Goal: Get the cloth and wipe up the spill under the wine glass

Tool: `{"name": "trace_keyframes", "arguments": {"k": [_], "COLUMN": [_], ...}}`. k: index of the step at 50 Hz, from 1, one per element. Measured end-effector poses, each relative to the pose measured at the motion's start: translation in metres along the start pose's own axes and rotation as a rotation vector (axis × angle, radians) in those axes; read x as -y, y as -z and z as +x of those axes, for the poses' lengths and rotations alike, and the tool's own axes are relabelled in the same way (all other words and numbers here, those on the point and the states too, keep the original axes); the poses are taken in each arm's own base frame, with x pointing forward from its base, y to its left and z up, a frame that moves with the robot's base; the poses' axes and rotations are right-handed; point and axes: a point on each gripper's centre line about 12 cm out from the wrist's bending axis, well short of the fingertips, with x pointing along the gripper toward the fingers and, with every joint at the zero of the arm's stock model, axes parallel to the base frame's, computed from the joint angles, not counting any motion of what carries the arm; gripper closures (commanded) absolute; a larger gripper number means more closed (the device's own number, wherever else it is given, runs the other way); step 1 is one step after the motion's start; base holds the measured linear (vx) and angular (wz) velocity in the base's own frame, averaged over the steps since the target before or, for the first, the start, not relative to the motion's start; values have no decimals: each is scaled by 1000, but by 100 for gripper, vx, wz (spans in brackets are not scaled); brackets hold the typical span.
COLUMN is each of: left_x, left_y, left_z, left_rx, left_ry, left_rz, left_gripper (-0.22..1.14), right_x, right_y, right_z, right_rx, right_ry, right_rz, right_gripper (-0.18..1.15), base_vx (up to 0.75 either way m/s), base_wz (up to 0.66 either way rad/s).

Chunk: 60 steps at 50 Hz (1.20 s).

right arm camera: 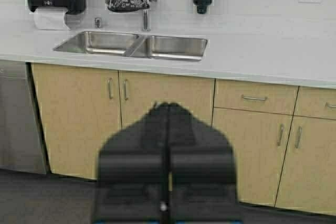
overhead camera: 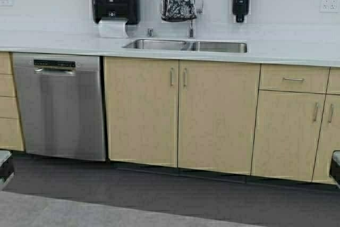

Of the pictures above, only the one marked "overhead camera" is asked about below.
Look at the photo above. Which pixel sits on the left wooden drawer stack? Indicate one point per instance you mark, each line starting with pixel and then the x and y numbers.
pixel 11 132

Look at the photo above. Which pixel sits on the stainless steel double sink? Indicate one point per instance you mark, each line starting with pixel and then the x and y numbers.
pixel 184 45

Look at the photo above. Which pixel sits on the stainless steel dishwasher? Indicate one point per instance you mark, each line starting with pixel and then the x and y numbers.
pixel 61 105

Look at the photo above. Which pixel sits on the robot base right corner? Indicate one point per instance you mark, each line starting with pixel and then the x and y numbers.
pixel 334 167

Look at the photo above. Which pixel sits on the far right cabinet door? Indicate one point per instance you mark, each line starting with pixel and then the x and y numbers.
pixel 329 132

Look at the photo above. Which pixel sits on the right sink cabinet door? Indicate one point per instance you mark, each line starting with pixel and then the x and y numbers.
pixel 217 115

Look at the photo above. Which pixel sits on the wooden drawer with handle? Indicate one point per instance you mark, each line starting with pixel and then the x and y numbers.
pixel 294 78

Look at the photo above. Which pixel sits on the left sink cabinet door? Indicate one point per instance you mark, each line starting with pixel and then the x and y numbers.
pixel 142 110

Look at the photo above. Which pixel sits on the black white floral cloth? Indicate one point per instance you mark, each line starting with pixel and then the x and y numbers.
pixel 178 10

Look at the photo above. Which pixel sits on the white wall outlet right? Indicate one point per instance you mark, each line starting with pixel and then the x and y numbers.
pixel 329 6

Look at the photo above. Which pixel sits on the lower right cabinet door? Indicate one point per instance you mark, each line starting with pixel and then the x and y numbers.
pixel 286 136

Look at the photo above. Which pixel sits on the robot base left corner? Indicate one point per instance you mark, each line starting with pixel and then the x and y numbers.
pixel 7 168

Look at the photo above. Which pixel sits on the sink cabinet door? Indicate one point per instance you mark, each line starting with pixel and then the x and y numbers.
pixel 142 110
pixel 217 115

